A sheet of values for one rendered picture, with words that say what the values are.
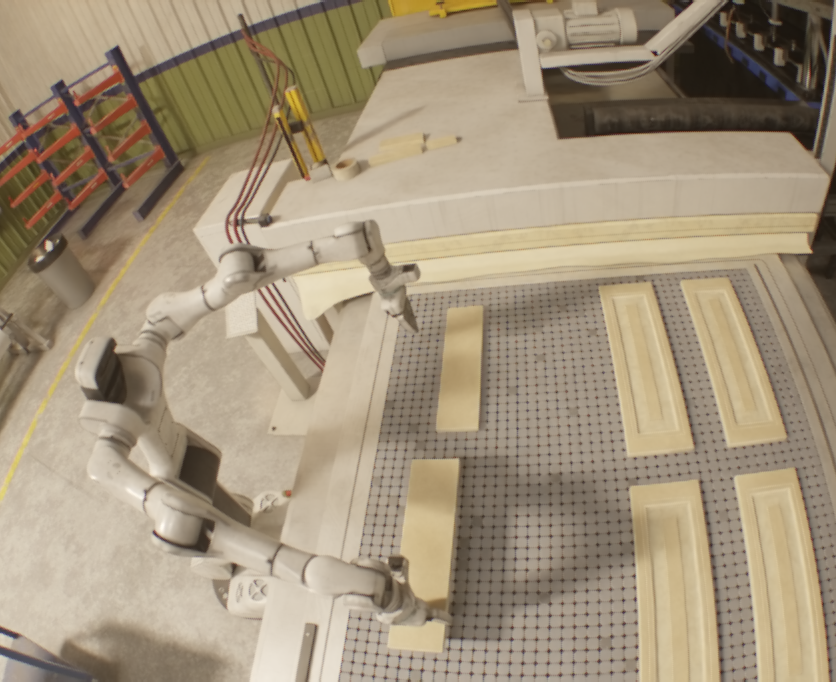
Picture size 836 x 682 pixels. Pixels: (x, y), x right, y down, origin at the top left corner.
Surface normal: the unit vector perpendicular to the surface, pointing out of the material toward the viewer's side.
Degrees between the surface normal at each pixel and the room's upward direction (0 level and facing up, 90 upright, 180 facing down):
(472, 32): 90
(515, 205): 90
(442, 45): 90
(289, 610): 0
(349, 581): 28
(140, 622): 0
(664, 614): 11
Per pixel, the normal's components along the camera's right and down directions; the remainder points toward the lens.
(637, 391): -0.42, -0.62
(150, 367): 0.01, 0.75
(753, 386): -0.05, -0.65
